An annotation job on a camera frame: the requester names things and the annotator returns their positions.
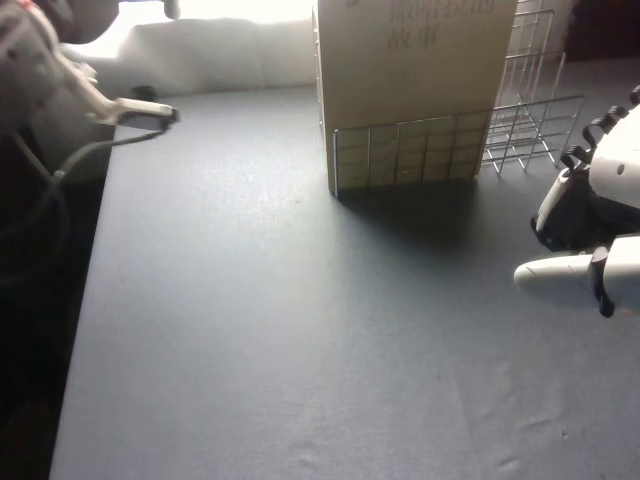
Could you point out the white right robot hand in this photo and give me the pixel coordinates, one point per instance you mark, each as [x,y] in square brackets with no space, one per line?
[600,200]

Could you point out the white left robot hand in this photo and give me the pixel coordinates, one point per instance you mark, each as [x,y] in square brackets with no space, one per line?
[30,60]

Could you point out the beige book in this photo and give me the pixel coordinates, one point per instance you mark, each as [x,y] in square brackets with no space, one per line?
[415,85]

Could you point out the white backdrop cloth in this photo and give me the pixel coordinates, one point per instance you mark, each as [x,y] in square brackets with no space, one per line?
[210,55]

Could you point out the grey table cloth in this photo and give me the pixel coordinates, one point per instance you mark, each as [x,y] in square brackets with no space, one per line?
[325,325]

